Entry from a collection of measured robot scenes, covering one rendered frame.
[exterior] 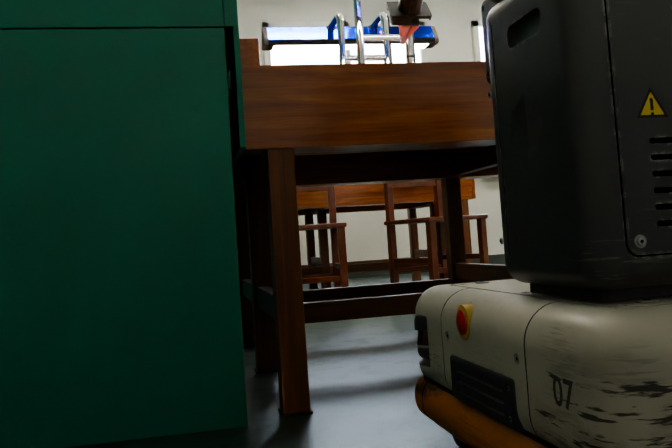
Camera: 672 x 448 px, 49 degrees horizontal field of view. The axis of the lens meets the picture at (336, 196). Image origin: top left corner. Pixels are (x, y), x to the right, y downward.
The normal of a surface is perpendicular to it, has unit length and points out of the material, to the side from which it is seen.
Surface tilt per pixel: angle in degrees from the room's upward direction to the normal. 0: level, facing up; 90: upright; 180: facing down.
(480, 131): 90
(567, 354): 84
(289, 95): 90
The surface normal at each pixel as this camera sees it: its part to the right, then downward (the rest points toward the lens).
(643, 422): -0.10, -0.05
